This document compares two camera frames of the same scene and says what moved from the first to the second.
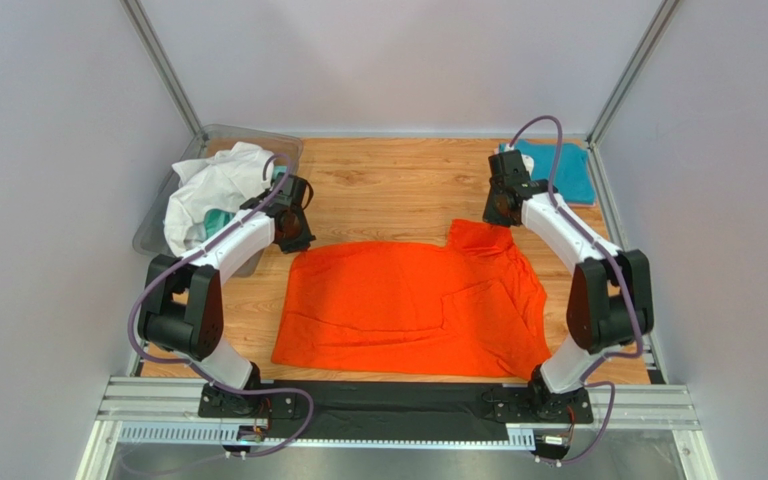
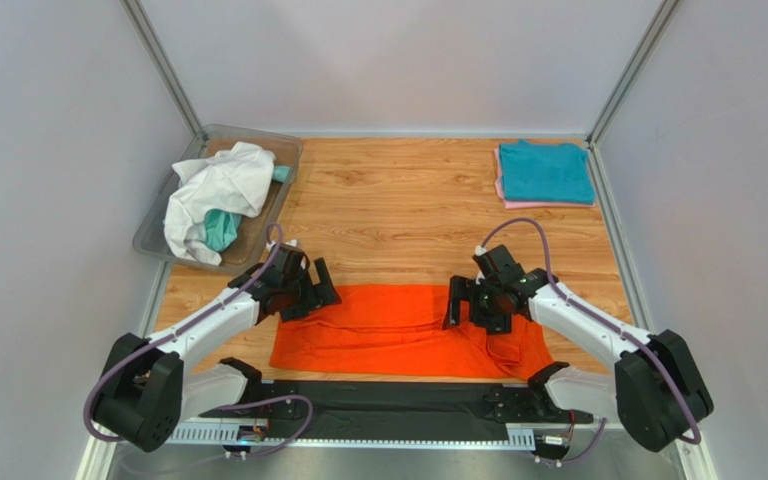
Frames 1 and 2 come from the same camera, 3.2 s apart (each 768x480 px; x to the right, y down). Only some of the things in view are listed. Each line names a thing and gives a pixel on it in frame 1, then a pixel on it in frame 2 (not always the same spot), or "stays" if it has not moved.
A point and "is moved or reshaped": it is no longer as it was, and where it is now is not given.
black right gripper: x=494 y=217 -> x=467 y=301
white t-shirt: x=223 y=180 stays
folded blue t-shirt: x=575 y=183 stays
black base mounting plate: x=422 y=412 stays
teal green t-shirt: x=216 y=218 stays
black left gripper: x=302 y=242 -> x=317 y=295
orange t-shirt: x=469 y=308 is moved or reshaped
